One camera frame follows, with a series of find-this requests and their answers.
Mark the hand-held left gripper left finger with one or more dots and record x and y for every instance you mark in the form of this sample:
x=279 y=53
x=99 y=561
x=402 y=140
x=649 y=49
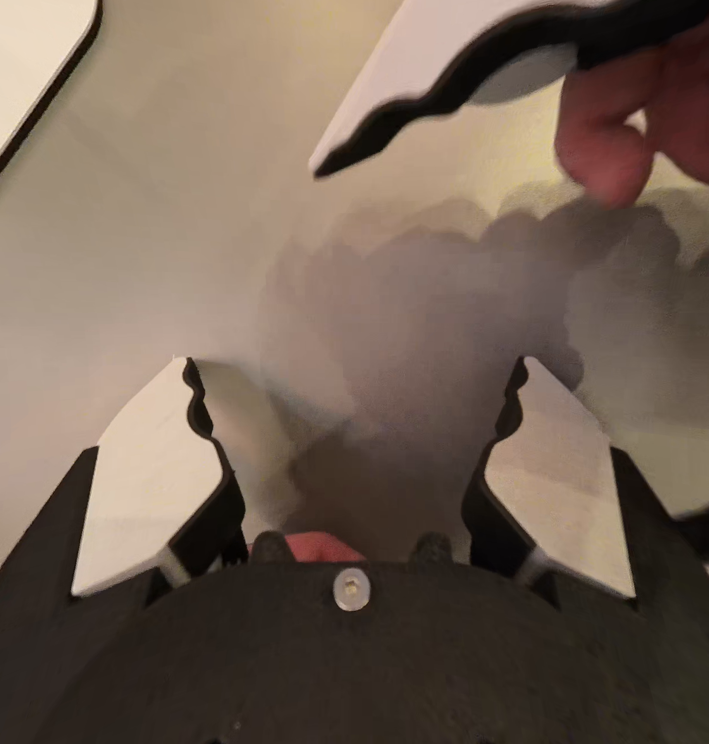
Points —
x=151 y=494

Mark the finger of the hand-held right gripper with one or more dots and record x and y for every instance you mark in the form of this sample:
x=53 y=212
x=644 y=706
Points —
x=412 y=52

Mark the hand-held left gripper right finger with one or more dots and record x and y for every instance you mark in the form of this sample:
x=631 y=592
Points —
x=563 y=500

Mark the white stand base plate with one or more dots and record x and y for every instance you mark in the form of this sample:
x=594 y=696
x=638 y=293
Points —
x=23 y=64

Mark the person's right hand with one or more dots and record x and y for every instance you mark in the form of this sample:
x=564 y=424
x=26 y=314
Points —
x=680 y=104

